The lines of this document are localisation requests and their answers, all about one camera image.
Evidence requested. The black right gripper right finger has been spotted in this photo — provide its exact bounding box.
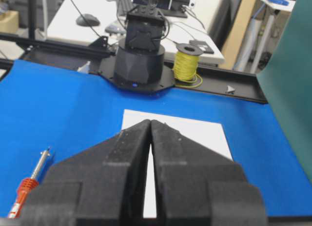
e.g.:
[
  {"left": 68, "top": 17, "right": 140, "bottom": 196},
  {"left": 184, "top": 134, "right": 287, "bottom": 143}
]
[{"left": 151, "top": 120, "right": 268, "bottom": 226}]

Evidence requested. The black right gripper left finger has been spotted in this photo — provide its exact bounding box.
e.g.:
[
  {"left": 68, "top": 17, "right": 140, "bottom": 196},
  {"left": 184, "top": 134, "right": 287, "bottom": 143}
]
[{"left": 20, "top": 120, "right": 150, "bottom": 226}]

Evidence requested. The red handled soldering iron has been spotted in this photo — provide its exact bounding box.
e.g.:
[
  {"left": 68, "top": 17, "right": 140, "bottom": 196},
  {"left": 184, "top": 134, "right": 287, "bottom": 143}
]
[{"left": 7, "top": 147, "right": 51, "bottom": 218}]

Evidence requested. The white foam board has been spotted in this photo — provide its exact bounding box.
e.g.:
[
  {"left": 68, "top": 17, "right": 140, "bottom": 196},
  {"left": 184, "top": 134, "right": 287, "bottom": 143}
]
[{"left": 121, "top": 109, "right": 233, "bottom": 219}]

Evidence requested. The blue table mat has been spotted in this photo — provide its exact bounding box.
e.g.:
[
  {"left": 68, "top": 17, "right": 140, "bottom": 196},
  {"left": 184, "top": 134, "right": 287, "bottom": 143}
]
[{"left": 0, "top": 60, "right": 312, "bottom": 217}]

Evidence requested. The small white clip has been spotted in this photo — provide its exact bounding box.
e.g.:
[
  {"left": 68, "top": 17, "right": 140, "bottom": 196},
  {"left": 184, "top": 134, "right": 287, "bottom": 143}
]
[{"left": 226, "top": 85, "right": 235, "bottom": 94}]

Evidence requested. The green backdrop sheet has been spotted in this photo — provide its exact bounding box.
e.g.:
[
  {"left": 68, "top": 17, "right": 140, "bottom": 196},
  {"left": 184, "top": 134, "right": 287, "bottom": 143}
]
[{"left": 257, "top": 0, "right": 312, "bottom": 180}]

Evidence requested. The grey computer mouse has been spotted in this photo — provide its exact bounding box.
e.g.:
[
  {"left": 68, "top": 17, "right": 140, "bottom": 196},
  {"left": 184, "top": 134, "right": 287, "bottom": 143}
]
[{"left": 76, "top": 14, "right": 100, "bottom": 27}]

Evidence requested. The white background desk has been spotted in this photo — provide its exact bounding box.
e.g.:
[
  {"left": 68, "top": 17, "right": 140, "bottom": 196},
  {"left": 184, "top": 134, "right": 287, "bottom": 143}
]
[{"left": 47, "top": 0, "right": 224, "bottom": 64}]

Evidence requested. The black keyboard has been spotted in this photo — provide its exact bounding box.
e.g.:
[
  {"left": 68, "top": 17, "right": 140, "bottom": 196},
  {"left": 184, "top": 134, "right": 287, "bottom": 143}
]
[{"left": 116, "top": 0, "right": 135, "bottom": 16}]

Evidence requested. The black aluminium frame rail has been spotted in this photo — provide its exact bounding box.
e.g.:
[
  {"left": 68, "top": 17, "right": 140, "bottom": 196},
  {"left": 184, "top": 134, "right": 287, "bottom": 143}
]
[{"left": 0, "top": 33, "right": 267, "bottom": 104}]

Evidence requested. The yellow wire spool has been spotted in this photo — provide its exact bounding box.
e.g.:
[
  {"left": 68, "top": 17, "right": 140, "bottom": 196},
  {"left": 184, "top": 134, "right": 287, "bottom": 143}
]
[{"left": 173, "top": 43, "right": 203, "bottom": 88}]

